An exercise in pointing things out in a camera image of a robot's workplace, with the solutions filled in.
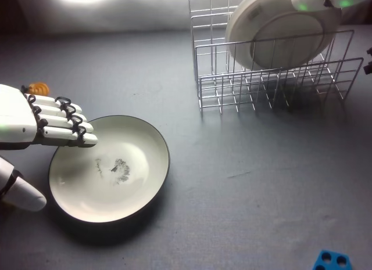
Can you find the white fabric sheet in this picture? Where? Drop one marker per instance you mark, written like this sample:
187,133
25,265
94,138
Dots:
130,11

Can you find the blue pentagon block with holes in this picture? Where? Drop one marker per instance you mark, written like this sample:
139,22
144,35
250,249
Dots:
331,261

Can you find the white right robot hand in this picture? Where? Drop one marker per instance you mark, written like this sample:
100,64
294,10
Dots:
311,0

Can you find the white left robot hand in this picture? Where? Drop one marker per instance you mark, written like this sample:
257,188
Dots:
14,116

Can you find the orange spiral toy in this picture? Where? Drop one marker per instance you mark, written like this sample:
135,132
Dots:
39,88

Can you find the white plate with dark rim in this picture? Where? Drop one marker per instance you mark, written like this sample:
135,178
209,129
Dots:
130,142
276,35

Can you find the grey table cloth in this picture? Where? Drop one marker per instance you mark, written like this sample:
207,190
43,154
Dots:
232,180

